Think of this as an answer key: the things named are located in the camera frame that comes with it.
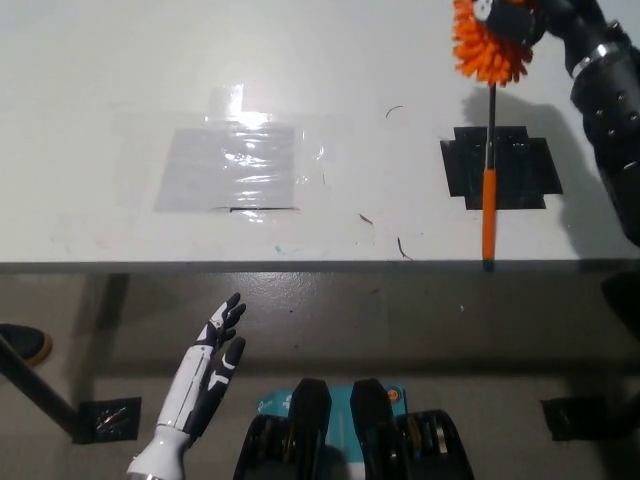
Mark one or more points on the black shoe tan sole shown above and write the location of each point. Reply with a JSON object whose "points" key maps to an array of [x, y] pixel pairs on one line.
{"points": [[25, 340]]}

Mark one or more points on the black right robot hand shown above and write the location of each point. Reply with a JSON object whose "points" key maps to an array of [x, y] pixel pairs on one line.
{"points": [[515, 20]]}

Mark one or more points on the clear plastic sheet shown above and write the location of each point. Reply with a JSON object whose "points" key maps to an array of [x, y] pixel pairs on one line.
{"points": [[200, 170]]}

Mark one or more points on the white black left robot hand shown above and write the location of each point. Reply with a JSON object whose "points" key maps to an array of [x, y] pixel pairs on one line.
{"points": [[200, 380]]}

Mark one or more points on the clear plastic film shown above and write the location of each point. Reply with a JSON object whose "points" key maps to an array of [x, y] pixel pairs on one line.
{"points": [[225, 100]]}

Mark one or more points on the orange microfiber telescopic duster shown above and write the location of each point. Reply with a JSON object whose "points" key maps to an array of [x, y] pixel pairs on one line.
{"points": [[489, 210]]}

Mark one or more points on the black metal table leg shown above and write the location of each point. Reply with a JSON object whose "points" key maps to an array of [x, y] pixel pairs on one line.
{"points": [[40, 387]]}

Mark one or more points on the black floor tape patch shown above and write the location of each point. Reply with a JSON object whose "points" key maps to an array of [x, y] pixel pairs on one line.
{"points": [[575, 417], [110, 420]]}

